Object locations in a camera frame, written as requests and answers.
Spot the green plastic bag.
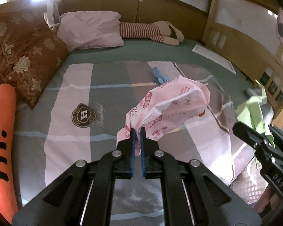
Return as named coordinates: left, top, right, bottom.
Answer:
left=236, top=80, right=275, bottom=147

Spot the pink printed plastic bag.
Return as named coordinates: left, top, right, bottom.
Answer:
left=116, top=76, right=211, bottom=142

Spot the white object on bed edge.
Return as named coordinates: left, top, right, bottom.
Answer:
left=245, top=88, right=261, bottom=98

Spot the green bed sheet mattress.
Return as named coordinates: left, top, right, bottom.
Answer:
left=44, top=38, right=274, bottom=113

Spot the red cigarette box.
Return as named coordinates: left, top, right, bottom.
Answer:
left=198, top=111, right=205, bottom=117

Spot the plaid pink grey blanket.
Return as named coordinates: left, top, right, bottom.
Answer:
left=12, top=60, right=272, bottom=226

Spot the crumpled blue cloth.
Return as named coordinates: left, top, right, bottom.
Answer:
left=152, top=67, right=170, bottom=85

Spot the striped plush doll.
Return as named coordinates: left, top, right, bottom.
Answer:
left=119, top=21, right=184, bottom=46

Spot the pink pillow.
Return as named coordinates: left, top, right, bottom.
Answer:
left=57, top=11, right=124, bottom=52

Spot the orange carrot bolster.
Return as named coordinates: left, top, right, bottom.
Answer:
left=0, top=84, right=18, bottom=223

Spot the red floral brocade cushion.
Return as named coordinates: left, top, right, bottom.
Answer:
left=0, top=12, right=69, bottom=108

